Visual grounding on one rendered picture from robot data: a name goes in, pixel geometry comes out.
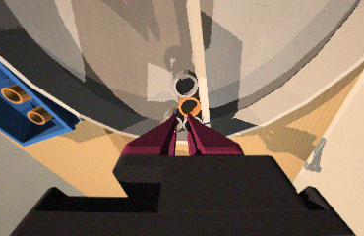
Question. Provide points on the blue crate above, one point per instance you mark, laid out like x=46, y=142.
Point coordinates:
x=14, y=120

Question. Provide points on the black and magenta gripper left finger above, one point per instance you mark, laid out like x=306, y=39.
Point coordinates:
x=159, y=140

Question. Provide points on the grey metal bushing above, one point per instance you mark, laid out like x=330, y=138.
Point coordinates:
x=170, y=112
x=198, y=116
x=185, y=93

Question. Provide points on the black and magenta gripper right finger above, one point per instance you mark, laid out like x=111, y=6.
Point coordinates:
x=203, y=140

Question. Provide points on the bronze bushing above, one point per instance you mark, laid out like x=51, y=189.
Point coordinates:
x=15, y=94
x=39, y=115
x=194, y=110

